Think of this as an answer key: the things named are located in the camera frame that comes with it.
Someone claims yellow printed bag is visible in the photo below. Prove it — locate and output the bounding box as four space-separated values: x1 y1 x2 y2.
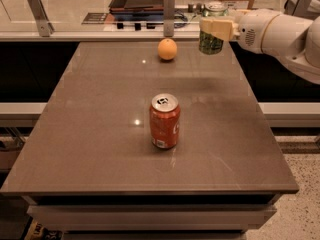
23 220 63 240

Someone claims green soda can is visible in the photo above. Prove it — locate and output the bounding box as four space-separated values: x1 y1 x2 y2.
199 1 228 55

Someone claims left metal railing post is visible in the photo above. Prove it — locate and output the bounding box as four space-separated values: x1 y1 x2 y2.
27 0 54 37

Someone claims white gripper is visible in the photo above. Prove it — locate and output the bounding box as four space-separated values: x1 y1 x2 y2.
200 9 284 54

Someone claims metal railing post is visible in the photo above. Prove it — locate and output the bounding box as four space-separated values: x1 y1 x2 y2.
27 0 54 37
163 0 175 37
284 0 320 19

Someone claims middle metal railing post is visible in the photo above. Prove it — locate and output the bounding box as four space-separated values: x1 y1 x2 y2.
163 0 175 37

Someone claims orange soda can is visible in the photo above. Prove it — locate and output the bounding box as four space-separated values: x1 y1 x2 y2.
149 93 181 149

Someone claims right metal railing post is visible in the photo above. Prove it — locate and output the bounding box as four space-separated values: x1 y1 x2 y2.
284 0 320 19

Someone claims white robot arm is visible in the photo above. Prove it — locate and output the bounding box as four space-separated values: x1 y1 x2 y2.
199 9 320 84

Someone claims orange fruit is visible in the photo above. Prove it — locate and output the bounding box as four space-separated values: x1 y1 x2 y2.
158 38 177 60

